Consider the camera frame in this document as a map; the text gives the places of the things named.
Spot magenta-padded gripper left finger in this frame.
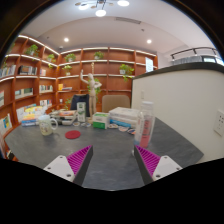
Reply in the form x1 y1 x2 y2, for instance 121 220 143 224
43 144 94 187

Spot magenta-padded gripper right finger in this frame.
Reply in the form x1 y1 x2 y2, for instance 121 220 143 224
133 144 184 186

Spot clear bottle with pink label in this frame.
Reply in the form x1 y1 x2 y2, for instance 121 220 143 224
133 100 156 149

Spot flat round red coaster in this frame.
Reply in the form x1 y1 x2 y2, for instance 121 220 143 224
64 129 82 140

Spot yellow striped white mug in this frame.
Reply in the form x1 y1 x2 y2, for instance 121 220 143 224
37 114 59 137

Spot stack of dark books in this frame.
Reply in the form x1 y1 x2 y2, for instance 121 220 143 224
49 109 78 126

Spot stack of colourful books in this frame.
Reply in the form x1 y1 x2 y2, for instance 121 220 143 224
20 105 46 128

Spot tall white green carton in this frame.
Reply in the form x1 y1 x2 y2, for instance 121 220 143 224
76 101 87 123

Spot green and white box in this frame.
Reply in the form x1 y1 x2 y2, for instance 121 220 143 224
92 111 111 130

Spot dark chair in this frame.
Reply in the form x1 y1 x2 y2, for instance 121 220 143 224
70 93 91 118

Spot white partition with dark top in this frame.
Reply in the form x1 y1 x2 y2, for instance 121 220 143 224
130 61 224 164

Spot wooden artist mannequin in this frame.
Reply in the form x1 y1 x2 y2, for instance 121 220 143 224
79 62 103 118

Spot beige chair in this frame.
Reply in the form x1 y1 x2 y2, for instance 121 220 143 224
101 94 131 114

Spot wooden shelf unit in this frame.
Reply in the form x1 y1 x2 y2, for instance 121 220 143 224
0 33 159 161

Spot ceiling air vent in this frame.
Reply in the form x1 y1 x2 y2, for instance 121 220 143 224
114 16 143 25

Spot ceiling lights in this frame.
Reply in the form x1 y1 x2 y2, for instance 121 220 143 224
62 0 154 45

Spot white wall socket plate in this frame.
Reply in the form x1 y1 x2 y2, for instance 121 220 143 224
213 109 224 138

